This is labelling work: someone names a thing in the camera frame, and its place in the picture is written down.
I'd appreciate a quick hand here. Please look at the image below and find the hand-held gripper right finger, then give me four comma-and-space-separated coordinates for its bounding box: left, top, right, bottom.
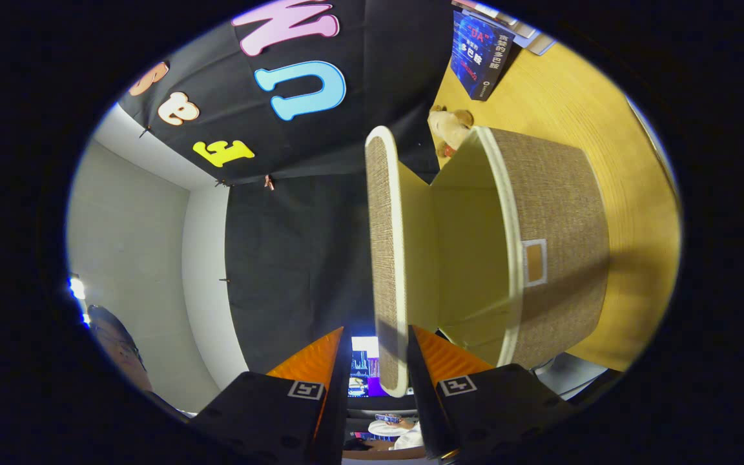
406, 325, 576, 462

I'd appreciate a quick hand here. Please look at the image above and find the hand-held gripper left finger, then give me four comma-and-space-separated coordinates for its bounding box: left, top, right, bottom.
188, 326, 353, 465

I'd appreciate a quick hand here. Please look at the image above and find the brown woven storage box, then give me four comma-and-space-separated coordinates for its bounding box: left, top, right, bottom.
365, 125, 611, 398

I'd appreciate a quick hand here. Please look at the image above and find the computer monitor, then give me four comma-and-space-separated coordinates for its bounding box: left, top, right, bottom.
348, 336, 380, 398

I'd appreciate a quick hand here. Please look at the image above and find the brown plush toy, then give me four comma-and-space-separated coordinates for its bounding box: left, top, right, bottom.
428, 105, 475, 160

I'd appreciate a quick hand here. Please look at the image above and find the dark blue book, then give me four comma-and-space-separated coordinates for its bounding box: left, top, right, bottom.
450, 9, 515, 102

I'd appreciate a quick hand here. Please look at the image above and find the light blue cover book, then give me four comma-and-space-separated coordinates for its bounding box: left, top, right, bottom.
526, 32, 557, 56

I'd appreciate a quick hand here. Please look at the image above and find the grey cover book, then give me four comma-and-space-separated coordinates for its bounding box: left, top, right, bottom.
495, 12, 539, 39

